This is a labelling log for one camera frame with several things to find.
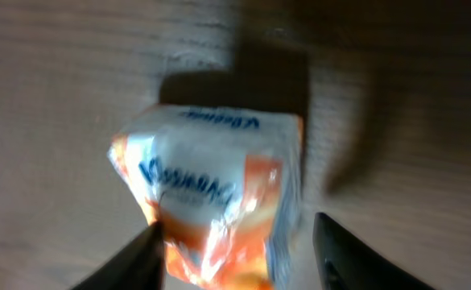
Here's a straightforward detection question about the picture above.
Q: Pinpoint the small orange snack pack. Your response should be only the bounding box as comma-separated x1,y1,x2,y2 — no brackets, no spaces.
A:
108,105,303,289

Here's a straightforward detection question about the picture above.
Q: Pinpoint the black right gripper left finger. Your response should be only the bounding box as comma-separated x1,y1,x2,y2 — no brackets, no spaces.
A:
72,222,165,290

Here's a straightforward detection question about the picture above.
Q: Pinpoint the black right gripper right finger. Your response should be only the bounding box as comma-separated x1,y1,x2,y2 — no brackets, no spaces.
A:
313,213,433,290

